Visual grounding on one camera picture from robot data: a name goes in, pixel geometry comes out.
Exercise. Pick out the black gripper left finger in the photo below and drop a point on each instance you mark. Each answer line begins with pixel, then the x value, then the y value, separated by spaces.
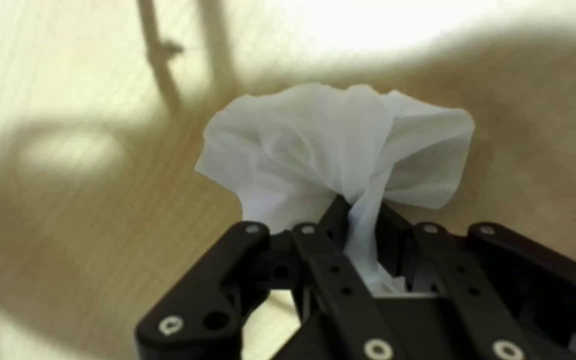
pixel 280 301

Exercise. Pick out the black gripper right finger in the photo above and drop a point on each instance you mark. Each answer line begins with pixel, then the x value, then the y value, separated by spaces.
pixel 500 292

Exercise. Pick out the white paper napkin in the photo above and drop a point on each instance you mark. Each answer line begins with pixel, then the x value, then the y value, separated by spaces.
pixel 328 152

